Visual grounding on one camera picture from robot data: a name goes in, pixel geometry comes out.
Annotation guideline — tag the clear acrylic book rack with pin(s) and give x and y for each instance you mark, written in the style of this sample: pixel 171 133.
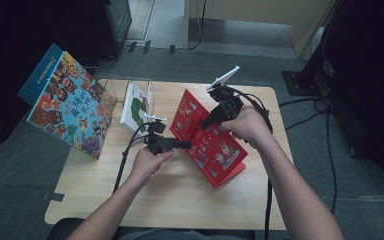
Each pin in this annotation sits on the clear acrylic book rack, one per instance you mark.
pixel 148 96

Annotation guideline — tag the person's left hand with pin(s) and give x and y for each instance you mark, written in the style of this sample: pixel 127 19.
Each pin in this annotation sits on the person's left hand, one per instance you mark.
pixel 148 165

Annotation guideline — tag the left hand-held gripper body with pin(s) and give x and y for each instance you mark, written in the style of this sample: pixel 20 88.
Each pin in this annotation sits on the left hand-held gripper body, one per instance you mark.
pixel 158 140

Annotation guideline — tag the black stand with base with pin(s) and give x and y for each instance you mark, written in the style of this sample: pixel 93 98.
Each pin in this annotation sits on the black stand with base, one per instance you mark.
pixel 308 73

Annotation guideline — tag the person's leg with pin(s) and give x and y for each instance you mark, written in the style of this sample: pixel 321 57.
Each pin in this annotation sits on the person's leg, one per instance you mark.
pixel 61 228

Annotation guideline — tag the red picture book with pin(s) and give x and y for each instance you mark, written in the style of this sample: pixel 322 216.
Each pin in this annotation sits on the red picture book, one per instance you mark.
pixel 213 150

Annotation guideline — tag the dark cabinet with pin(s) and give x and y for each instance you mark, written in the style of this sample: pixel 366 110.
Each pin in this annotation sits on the dark cabinet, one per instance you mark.
pixel 113 26

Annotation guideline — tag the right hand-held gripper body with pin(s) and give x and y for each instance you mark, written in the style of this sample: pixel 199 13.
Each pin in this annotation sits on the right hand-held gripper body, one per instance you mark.
pixel 228 103

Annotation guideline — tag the person's right hand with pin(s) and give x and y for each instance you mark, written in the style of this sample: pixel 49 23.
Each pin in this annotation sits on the person's right hand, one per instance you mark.
pixel 248 126

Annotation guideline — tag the animal cartoon picture book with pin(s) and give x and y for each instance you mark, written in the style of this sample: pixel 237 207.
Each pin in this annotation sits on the animal cartoon picture book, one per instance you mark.
pixel 76 106

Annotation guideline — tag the white caterpillar picture book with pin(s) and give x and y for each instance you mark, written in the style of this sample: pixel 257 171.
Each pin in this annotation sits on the white caterpillar picture book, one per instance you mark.
pixel 134 106

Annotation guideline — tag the beige wooden cabinet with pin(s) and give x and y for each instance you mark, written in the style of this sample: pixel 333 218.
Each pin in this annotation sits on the beige wooden cabinet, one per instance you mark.
pixel 246 10

